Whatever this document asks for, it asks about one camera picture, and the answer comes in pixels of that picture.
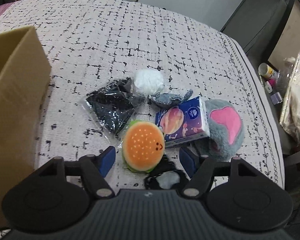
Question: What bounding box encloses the grey pink plush earmuff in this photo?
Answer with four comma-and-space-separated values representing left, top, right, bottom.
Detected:
193, 99, 244, 161

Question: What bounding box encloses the black white plush flower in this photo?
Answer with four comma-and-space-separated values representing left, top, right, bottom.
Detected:
144, 155, 189, 193

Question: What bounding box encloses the blue tissue pack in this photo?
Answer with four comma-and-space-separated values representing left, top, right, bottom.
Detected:
155, 96, 210, 148

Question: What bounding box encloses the orange burger plush toy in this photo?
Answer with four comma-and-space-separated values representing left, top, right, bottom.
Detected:
122, 120, 165, 173

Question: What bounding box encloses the black item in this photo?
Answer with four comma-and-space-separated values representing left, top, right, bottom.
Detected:
83, 77, 145, 137

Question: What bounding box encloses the blue grey cloth piece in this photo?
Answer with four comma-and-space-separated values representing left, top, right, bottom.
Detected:
148, 89, 193, 109

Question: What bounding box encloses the white soft ball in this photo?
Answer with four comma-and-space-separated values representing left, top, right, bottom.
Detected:
133, 69, 164, 95

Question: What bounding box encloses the crumpled clear plastic bag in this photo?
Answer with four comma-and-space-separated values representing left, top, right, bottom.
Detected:
279, 53, 300, 143

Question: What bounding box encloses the yellow white cup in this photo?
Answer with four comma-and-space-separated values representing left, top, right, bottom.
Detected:
258, 63, 277, 80

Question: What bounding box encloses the brown cardboard box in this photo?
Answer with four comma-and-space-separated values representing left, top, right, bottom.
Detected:
0, 26, 51, 229

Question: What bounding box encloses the white black patterned blanket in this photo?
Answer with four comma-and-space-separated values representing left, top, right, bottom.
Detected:
0, 0, 286, 240

